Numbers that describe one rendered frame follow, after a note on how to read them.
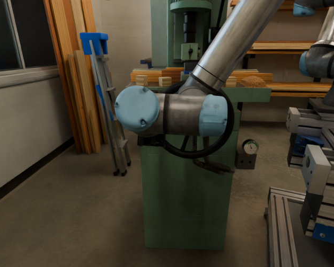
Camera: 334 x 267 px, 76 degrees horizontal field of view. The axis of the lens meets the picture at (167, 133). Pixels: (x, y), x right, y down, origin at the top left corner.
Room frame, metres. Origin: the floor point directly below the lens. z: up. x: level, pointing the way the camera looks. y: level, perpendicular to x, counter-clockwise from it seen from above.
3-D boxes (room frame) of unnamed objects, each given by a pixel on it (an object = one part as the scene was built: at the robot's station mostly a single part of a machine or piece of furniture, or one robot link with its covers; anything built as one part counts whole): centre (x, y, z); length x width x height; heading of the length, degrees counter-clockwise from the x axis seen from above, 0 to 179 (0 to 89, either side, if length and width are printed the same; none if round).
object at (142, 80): (0.94, 0.11, 0.92); 0.04 x 0.04 x 0.04; 67
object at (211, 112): (0.40, -0.05, 0.93); 0.11 x 0.11 x 0.08; 85
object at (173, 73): (0.97, -0.10, 0.93); 0.24 x 0.01 x 0.06; 88
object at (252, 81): (0.96, -0.38, 0.92); 0.14 x 0.09 x 0.04; 178
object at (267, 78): (1.06, -0.16, 0.92); 0.67 x 0.02 x 0.04; 88
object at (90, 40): (1.77, 0.49, 0.58); 0.27 x 0.25 x 1.16; 85
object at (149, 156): (1.18, -0.11, 0.36); 0.58 x 0.45 x 0.71; 178
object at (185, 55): (1.08, -0.11, 1.03); 0.14 x 0.07 x 0.09; 178
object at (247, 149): (0.84, -0.35, 0.65); 0.06 x 0.04 x 0.08; 88
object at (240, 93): (0.95, -0.13, 0.87); 0.61 x 0.30 x 0.06; 88
